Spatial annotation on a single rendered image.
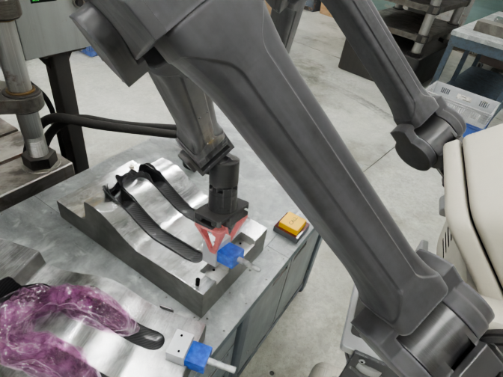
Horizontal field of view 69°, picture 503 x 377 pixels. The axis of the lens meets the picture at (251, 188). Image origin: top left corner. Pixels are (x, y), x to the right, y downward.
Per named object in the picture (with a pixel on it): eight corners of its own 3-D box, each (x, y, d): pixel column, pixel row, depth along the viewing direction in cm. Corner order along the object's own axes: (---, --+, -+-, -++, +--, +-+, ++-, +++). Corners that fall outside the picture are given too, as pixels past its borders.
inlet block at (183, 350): (238, 364, 72) (241, 351, 69) (230, 390, 68) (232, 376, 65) (177, 342, 74) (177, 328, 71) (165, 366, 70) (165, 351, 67)
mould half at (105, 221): (263, 250, 100) (270, 215, 92) (201, 319, 82) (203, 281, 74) (134, 175, 118) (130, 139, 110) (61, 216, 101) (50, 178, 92)
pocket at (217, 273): (228, 277, 85) (230, 266, 83) (214, 292, 82) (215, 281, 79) (213, 267, 87) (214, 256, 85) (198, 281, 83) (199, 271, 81)
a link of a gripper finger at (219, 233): (192, 251, 76) (193, 212, 71) (215, 235, 81) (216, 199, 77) (218, 265, 72) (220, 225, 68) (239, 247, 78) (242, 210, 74)
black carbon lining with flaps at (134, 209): (234, 235, 94) (238, 207, 88) (192, 274, 83) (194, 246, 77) (138, 178, 107) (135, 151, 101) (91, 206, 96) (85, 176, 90)
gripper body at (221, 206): (192, 219, 72) (192, 185, 68) (224, 200, 79) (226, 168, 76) (218, 231, 69) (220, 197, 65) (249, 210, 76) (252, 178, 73)
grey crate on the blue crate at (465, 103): (493, 117, 345) (502, 103, 336) (482, 131, 319) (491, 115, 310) (431, 93, 373) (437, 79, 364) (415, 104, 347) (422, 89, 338)
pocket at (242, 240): (254, 250, 93) (255, 240, 91) (242, 262, 89) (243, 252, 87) (239, 241, 95) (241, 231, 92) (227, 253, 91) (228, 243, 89)
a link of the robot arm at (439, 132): (456, 175, 65) (476, 154, 65) (424, 131, 63) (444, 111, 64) (421, 174, 74) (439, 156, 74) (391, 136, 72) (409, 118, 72)
